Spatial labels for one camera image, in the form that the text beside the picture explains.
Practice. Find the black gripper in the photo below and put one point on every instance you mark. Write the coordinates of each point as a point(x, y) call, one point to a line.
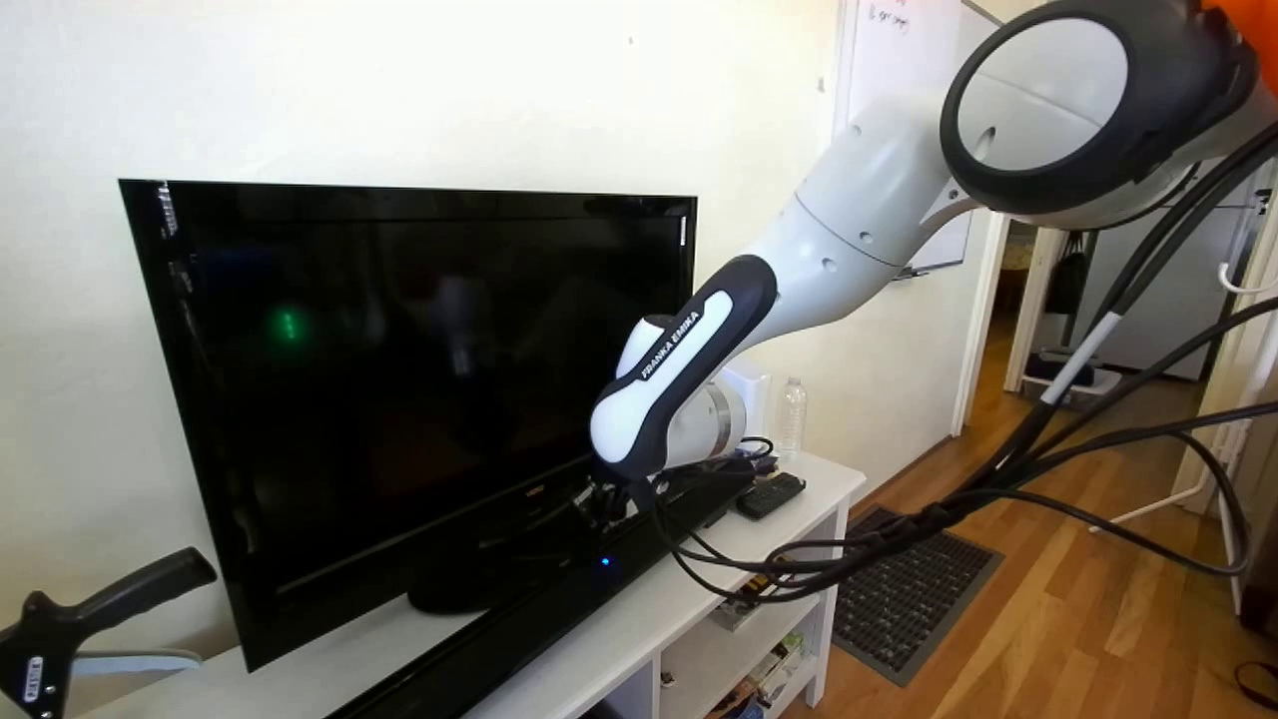
point(609, 496)

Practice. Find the long black soundbar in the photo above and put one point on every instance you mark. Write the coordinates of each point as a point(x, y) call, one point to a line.
point(519, 626)

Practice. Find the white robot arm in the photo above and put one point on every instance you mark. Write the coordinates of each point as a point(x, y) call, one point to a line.
point(850, 214)

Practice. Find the white television cabinet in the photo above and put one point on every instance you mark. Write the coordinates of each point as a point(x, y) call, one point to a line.
point(665, 613)

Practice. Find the black remote control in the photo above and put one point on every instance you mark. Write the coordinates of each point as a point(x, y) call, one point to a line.
point(768, 496)

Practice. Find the white router box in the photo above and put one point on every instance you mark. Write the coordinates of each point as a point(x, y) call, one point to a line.
point(748, 401)

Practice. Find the glossy black oval television base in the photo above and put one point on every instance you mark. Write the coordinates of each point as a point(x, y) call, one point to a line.
point(460, 588)

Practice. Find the flat stacked books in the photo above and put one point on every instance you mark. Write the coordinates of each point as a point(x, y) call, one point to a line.
point(742, 605)

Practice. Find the small white bottle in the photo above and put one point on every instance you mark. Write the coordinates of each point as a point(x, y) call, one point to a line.
point(792, 424)

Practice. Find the upright shelf books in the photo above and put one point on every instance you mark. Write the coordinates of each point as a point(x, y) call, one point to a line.
point(765, 680)

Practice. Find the black flat screen television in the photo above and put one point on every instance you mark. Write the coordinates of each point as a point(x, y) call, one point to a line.
point(374, 372)

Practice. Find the dark grey door mat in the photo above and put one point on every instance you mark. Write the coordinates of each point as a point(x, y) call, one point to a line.
point(921, 600)

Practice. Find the white box with dark item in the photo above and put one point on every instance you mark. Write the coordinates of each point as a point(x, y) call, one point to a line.
point(1062, 383)

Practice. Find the grey refrigerator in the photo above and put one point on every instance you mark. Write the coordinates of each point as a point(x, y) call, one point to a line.
point(1159, 323)

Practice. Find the white tripod stand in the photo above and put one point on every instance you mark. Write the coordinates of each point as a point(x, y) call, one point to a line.
point(1218, 467)

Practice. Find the dark shoe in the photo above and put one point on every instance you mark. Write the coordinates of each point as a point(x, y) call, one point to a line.
point(1259, 680)

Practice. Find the white wall whiteboard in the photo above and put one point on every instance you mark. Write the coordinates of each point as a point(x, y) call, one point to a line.
point(872, 67)

